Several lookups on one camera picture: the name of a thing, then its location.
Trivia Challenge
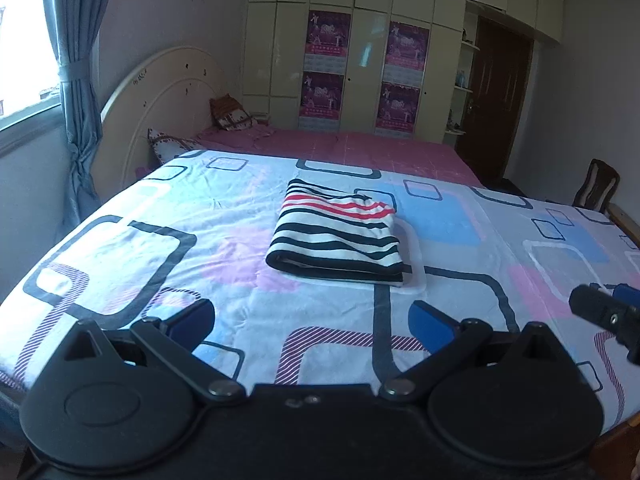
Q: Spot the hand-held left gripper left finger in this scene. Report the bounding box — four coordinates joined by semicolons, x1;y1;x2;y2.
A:
35;298;247;407

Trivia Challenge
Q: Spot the cream round headboard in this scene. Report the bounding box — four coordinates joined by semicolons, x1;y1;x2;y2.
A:
92;45;226;194

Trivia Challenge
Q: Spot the printed bedsheet with squares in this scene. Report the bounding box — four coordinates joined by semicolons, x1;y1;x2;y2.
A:
0;149;640;437

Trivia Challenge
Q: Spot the striped cartoon sweater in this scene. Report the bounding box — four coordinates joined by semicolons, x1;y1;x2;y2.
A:
265;178;405;289

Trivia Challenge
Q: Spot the blue curtain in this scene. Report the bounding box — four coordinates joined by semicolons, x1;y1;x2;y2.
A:
42;0;124;227

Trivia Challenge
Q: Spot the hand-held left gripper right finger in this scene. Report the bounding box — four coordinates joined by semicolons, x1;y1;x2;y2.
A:
378;302;583;404

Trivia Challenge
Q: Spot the brown wooden door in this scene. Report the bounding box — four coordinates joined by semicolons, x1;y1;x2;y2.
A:
454;14;534;187

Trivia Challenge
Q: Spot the patterned white pillow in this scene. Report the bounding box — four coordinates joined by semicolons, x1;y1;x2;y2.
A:
147;128;207;164

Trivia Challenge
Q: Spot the brown wooden chair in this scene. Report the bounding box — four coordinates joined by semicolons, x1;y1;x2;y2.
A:
572;158;621;212

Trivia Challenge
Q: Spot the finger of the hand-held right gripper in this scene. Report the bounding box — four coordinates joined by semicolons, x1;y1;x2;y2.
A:
569;284;640;362
590;282;640;311

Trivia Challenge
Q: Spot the pink bedsheet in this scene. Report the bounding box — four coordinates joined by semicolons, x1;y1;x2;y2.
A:
192;127;484;189

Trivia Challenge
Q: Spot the orange cartoon cushion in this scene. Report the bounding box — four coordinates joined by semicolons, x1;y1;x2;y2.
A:
208;94;257;132

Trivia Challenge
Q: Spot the window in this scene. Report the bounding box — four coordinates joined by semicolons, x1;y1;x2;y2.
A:
0;0;64;132

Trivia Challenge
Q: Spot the purple wall poster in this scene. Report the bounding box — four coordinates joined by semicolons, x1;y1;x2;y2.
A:
305;9;351;72
384;21;431;81
299;72;345;129
375;82;421;136

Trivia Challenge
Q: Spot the white corner shelf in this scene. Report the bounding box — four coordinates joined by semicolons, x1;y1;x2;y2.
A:
442;10;482;144

